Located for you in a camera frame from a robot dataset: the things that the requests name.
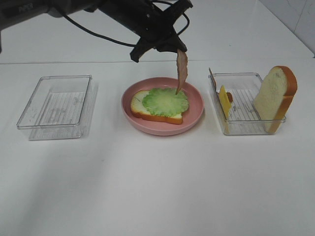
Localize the yellow cheese slice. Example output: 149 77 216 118
219 85 231 134

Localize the clear right plastic container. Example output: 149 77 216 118
208 72 286 135

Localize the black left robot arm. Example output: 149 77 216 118
0 0 193 62

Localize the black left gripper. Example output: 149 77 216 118
108 0 192 62

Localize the green lettuce leaf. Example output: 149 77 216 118
142 88 189 117

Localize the pink round plate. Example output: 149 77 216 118
121 77 204 136

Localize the bacon strip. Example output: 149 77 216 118
209 68 233 103
176 49 188 94

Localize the upright bread slice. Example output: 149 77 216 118
253 65 298 133

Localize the clear plastic container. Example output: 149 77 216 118
208 72 286 135
16 75 93 141

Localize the white bread slice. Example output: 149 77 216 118
130 90 185 124

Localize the clear left plastic container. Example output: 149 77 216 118
16 75 93 141

